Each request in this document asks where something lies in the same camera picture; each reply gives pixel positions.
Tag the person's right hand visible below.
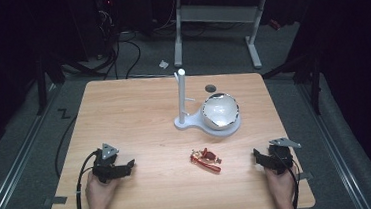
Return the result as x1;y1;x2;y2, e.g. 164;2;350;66
264;163;300;199

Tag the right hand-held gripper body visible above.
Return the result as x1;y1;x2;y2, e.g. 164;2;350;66
265;136;304;176

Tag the bundle of black floor cables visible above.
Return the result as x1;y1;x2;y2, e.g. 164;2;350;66
54;0;185;85

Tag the person's left hand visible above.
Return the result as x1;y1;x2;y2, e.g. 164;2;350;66
84;170;123;209

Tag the grey tape strip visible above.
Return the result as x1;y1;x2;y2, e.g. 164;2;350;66
297;171;315;182
42;195;69;207

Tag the white jewelry stand with pole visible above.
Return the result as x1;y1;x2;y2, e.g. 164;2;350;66
169;63;244;141

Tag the black metal stand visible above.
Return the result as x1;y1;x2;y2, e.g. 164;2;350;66
258;23;329;120
29;43;70;117

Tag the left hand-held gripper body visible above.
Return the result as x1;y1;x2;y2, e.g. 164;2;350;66
89;141;128;185

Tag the white bowl with silver rim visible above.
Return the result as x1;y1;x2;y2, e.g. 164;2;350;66
199;90;243;132

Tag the white-framed wooden desk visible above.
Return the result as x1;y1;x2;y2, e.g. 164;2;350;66
98;0;316;82

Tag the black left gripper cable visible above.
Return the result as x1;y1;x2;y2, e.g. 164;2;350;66
72;149;105;209

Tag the black floor cable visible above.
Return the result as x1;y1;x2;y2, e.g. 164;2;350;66
50;113;84;180

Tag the red and gold bracelet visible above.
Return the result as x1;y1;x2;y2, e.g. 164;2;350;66
189;146;224;176

